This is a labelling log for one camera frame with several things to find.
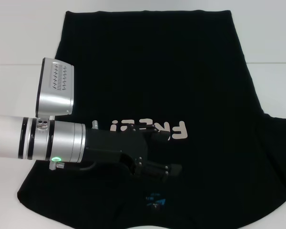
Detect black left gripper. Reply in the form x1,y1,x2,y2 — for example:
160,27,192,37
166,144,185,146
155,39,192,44
85,126,183,182

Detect black t-shirt with FREE print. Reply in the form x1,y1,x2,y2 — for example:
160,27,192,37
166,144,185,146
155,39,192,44
16,10,286,229

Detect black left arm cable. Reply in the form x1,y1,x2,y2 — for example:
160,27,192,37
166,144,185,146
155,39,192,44
49,161,97,172

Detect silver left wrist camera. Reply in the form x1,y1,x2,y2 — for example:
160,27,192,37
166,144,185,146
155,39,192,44
35,57,75,120

